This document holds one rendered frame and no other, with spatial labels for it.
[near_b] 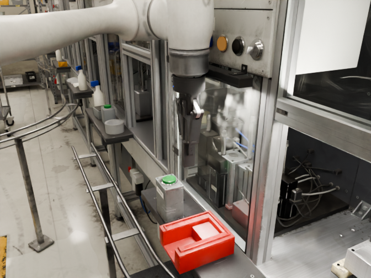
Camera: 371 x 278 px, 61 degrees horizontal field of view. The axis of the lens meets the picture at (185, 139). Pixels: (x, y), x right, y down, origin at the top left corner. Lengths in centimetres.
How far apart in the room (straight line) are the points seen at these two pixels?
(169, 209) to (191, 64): 44
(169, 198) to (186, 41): 45
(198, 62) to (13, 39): 36
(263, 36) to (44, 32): 38
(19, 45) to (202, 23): 35
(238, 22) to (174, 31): 13
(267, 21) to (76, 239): 207
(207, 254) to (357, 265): 32
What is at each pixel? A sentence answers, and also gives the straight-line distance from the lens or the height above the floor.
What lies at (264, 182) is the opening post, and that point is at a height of 114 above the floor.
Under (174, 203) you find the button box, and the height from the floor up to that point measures 97.
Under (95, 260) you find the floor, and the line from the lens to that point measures 223.
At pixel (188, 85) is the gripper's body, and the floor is 134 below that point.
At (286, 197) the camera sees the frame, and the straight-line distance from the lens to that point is 93.
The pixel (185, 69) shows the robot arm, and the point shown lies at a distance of 69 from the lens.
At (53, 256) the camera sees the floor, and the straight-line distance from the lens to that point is 235.
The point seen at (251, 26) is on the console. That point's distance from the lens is 67.
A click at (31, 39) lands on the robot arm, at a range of 52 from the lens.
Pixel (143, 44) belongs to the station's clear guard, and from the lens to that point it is 134.
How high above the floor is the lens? 150
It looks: 23 degrees down
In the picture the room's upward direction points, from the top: straight up
